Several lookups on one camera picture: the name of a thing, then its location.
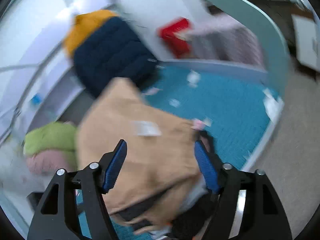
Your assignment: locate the mint green bunk bed frame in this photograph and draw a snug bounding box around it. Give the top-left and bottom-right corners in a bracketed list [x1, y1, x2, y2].
[0, 0, 292, 240]

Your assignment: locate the yellow and navy puffer jacket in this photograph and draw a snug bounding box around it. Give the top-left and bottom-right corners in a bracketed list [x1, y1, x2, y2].
[62, 9, 158, 98]

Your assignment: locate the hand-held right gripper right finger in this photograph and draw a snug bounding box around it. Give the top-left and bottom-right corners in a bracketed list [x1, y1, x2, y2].
[194, 140, 293, 240]

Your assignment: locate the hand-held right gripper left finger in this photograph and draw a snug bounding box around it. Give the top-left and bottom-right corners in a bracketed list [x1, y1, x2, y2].
[27, 139, 128, 240]

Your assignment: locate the red cartoon cushion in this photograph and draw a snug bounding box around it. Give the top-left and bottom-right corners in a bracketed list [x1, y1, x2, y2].
[157, 17, 194, 59]

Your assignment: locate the tan button-up jacket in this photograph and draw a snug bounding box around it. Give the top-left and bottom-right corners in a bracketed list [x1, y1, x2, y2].
[76, 77, 220, 240]

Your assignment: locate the pink quilt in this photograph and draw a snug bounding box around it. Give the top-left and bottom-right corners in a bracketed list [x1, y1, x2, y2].
[26, 151, 78, 177]

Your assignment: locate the green quilt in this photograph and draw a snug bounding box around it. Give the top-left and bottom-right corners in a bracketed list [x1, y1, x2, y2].
[24, 122, 78, 156]

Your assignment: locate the lavender wall shelf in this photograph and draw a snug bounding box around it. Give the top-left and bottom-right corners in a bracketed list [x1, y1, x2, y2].
[24, 74, 87, 132]

